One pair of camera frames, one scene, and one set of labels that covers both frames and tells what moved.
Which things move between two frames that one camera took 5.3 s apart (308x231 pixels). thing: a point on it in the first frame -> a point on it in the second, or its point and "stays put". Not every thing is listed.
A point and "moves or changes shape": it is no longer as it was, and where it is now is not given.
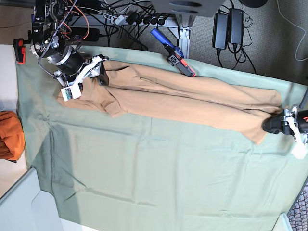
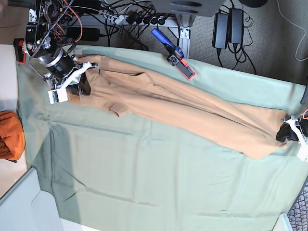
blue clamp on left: [20, 51] stays put
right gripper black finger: [277, 123] -> [285, 132]
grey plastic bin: [25, 207] stays put
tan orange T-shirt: [166, 95] moves or changes shape
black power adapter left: [78, 33] stays put
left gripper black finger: [103, 79] -> [84, 86]
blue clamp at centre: [175, 55] stays put
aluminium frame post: [183, 32] stays put
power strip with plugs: [133, 19] stays put
